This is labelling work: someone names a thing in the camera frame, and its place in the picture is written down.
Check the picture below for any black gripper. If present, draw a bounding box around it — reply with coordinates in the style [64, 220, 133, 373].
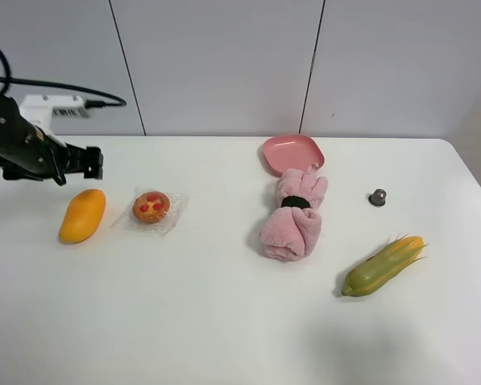
[0, 117, 103, 186]

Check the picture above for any yellow mango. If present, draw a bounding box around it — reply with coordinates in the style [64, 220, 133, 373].
[59, 189, 106, 244]

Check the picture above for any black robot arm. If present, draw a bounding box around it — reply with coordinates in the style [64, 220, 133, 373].
[0, 95, 103, 186]

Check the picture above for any fruit tart in plastic wrap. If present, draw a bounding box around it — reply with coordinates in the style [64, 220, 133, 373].
[111, 188, 188, 237]

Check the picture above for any pink square plate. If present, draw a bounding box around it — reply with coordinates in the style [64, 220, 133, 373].
[261, 134, 325, 176]

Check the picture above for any pink rolled towel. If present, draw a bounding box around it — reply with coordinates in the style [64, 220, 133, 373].
[260, 164, 329, 261]

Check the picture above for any small grey metal cap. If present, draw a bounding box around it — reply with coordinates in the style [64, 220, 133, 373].
[368, 188, 387, 207]

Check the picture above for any green yellow corn cob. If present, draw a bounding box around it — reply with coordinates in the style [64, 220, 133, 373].
[341, 236, 426, 297]

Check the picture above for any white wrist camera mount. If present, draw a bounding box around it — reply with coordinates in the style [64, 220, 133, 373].
[19, 95, 90, 146]

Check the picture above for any black cable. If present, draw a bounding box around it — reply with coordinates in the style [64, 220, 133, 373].
[0, 32, 127, 109]

